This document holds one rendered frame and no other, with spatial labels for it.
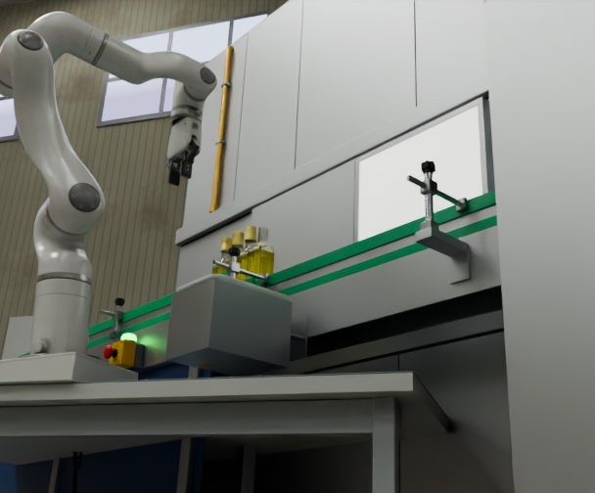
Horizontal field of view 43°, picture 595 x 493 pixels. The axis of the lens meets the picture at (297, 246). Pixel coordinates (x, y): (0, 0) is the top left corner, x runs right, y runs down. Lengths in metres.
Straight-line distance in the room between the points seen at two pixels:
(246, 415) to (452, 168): 0.80
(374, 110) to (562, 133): 1.02
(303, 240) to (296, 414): 0.88
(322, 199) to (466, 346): 0.69
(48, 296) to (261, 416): 0.57
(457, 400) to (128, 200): 4.91
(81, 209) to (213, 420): 0.58
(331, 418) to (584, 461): 0.48
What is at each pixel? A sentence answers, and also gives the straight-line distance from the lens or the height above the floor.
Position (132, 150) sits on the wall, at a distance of 6.58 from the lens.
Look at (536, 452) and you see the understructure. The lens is 1.15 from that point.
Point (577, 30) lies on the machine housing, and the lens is 1.35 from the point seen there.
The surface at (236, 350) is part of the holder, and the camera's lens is 1.64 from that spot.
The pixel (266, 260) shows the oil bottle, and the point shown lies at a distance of 2.10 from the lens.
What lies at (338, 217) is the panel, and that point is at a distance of 2.11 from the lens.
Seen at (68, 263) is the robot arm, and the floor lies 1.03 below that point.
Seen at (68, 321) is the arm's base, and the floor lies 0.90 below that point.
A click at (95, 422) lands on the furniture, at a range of 1.59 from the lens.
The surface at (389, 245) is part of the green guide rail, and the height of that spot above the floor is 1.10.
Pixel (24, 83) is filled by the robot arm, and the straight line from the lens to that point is 1.89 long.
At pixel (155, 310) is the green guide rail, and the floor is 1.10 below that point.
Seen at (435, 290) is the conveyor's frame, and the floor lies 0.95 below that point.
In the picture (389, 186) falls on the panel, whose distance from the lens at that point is 2.01.
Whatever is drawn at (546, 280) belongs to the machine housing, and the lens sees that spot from 1.19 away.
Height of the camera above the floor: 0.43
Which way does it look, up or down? 23 degrees up
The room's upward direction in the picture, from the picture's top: 3 degrees clockwise
